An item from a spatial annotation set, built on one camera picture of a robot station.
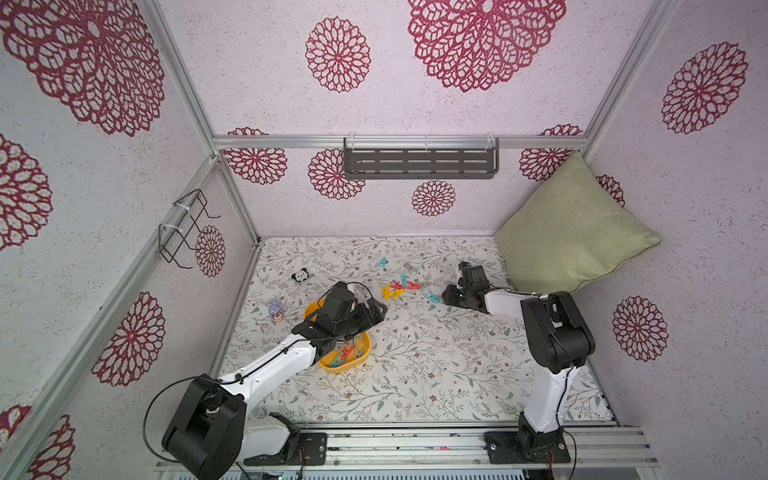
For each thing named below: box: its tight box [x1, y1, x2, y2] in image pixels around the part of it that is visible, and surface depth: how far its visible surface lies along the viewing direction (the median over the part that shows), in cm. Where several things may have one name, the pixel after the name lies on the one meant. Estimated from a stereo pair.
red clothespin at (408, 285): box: [390, 280, 422, 290], surface depth 108 cm
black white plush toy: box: [291, 268, 309, 283], surface depth 108 cm
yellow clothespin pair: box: [381, 284, 405, 301], surface depth 105 cm
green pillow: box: [495, 151, 662, 295], surface depth 87 cm
